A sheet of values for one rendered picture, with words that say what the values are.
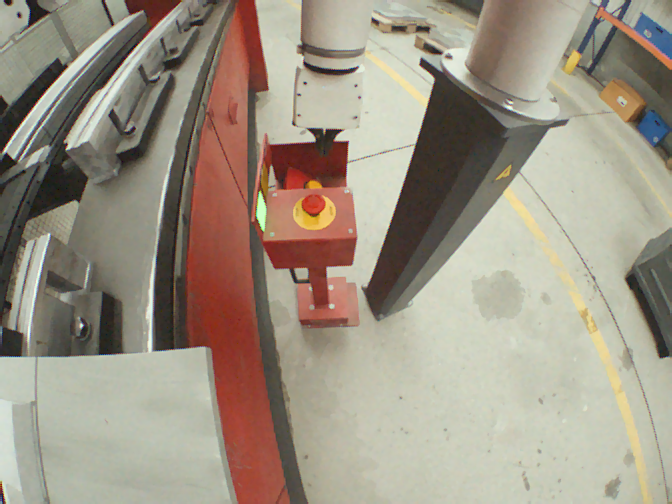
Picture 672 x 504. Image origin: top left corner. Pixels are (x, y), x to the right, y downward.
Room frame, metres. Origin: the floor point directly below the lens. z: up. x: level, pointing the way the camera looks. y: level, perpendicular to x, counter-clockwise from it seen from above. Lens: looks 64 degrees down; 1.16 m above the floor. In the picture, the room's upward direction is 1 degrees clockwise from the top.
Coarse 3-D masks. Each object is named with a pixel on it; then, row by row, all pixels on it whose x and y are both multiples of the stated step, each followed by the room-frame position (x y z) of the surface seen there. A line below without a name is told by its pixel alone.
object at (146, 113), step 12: (168, 72) 0.60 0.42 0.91; (156, 84) 0.55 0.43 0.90; (168, 84) 0.56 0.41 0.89; (144, 96) 0.50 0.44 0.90; (156, 96) 0.49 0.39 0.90; (144, 108) 0.44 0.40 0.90; (156, 108) 0.45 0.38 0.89; (132, 120) 0.41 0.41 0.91; (144, 120) 0.40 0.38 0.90; (156, 120) 0.43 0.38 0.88; (144, 132) 0.37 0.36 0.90; (120, 144) 0.33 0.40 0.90; (132, 144) 0.33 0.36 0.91; (144, 144) 0.34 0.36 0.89; (120, 156) 0.31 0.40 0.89; (132, 156) 0.32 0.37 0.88
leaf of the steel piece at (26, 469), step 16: (0, 400) -0.09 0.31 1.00; (0, 416) -0.10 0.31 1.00; (16, 416) -0.08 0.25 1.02; (32, 416) -0.08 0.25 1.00; (0, 432) -0.12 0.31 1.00; (16, 432) -0.09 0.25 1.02; (32, 432) -0.09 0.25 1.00; (0, 448) -0.14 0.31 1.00; (16, 448) -0.11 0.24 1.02; (32, 448) -0.11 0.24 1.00; (0, 464) -0.15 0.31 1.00; (16, 464) -0.14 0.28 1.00; (32, 464) -0.12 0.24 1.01; (0, 480) -0.17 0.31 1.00; (16, 480) -0.16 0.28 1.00; (32, 480) -0.13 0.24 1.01; (32, 496) -0.15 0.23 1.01
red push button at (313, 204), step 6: (306, 198) 0.27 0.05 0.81; (312, 198) 0.27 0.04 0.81; (318, 198) 0.27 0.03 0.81; (306, 204) 0.26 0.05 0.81; (312, 204) 0.26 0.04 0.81; (318, 204) 0.26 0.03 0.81; (324, 204) 0.26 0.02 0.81; (306, 210) 0.25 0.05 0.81; (312, 210) 0.24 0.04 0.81; (318, 210) 0.25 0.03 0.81; (312, 216) 0.25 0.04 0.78
